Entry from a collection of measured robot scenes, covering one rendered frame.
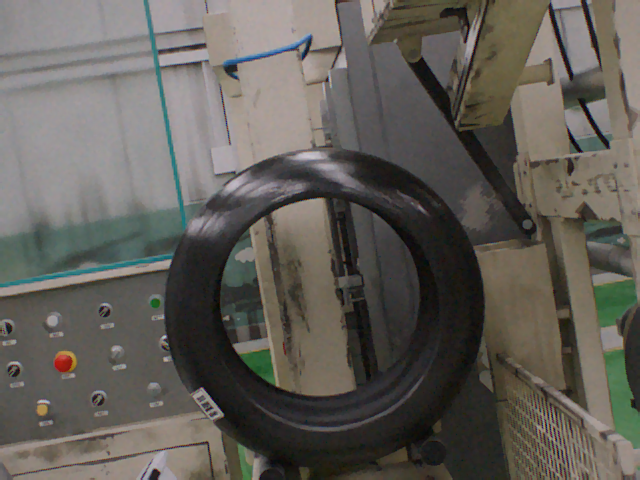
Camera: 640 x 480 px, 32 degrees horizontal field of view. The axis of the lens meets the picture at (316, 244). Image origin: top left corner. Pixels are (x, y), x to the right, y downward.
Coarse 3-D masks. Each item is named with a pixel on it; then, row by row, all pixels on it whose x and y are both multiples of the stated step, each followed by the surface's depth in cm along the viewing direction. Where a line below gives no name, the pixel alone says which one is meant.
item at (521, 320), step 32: (480, 256) 221; (512, 256) 221; (544, 256) 221; (512, 288) 221; (544, 288) 221; (512, 320) 222; (544, 320) 222; (480, 352) 241; (512, 352) 222; (544, 352) 222; (480, 384) 241
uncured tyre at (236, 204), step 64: (256, 192) 188; (320, 192) 188; (384, 192) 189; (192, 256) 189; (448, 256) 190; (192, 320) 189; (448, 320) 190; (192, 384) 192; (256, 384) 216; (384, 384) 217; (448, 384) 191; (256, 448) 193; (320, 448) 191; (384, 448) 193
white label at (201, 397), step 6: (198, 390) 191; (192, 396) 193; (198, 396) 192; (204, 396) 191; (198, 402) 193; (204, 402) 191; (210, 402) 190; (204, 408) 192; (210, 408) 191; (216, 408) 190; (210, 414) 192; (216, 414) 191; (222, 414) 190; (210, 420) 193
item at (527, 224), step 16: (416, 64) 219; (432, 80) 219; (432, 96) 220; (448, 96) 220; (448, 112) 220; (464, 144) 220; (480, 144) 220; (480, 160) 220; (496, 176) 221; (496, 192) 221; (512, 192) 221; (512, 208) 221; (528, 224) 221
